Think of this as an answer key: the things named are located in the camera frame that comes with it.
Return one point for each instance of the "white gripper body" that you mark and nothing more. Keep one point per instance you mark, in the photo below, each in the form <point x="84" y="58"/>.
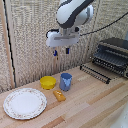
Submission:
<point x="62" y="39"/>

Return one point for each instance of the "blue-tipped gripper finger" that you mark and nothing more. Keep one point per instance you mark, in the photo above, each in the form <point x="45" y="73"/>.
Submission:
<point x="55" y="52"/>
<point x="67" y="50"/>

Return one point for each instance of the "cobalt blue cup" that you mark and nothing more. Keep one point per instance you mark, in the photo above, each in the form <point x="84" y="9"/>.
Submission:
<point x="65" y="82"/>

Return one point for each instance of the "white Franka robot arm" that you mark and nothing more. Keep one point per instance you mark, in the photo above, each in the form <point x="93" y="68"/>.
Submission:
<point x="74" y="12"/>

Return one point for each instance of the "yellow bowl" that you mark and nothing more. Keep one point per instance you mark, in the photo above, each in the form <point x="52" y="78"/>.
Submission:
<point x="48" y="82"/>

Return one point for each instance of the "orange bread piece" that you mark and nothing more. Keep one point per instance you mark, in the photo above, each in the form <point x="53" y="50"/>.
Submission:
<point x="59" y="95"/>

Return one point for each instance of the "white patterned plate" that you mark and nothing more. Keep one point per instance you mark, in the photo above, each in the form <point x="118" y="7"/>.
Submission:
<point x="25" y="103"/>

